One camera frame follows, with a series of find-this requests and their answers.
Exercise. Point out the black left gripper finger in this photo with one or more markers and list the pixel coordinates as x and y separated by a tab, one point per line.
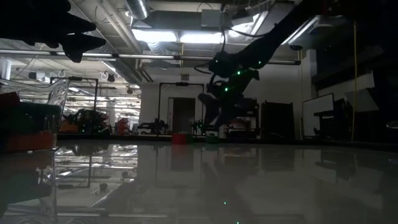
82	43
81	26

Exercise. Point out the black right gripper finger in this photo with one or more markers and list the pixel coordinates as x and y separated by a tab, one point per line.
211	109
228	113

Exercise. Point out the green small block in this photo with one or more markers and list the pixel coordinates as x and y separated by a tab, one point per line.
212	139
190	138

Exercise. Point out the clear plastic bin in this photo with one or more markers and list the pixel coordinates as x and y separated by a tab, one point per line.
59	90

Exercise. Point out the green long block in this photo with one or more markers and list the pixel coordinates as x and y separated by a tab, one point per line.
40	109

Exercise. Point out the red long block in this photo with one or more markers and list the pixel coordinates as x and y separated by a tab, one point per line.
9	99

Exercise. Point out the red studded brick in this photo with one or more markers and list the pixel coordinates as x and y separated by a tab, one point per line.
31	141

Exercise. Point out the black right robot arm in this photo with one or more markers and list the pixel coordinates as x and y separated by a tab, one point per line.
273	34

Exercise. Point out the black background robot arm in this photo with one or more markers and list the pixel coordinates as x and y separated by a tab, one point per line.
152	127
202	127

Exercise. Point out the black cabinet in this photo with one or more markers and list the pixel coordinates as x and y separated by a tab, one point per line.
276	121
248	118

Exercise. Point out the red small block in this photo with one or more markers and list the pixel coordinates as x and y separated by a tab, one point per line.
179	139

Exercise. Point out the bright ceiling light panel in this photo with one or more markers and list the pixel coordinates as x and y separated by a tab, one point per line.
186	37

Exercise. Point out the metal overhead crossbar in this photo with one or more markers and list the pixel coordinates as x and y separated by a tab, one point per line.
146	56

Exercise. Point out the orange background box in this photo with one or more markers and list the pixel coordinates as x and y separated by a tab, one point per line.
68	127

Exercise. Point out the whiteboard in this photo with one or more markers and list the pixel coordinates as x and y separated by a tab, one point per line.
317	113

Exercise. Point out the red chair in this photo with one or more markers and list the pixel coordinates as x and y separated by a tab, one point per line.
122	126

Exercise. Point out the white angled board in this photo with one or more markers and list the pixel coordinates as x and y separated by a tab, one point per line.
360	99

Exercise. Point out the black gantry frame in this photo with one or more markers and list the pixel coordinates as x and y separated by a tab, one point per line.
74	78
182	83

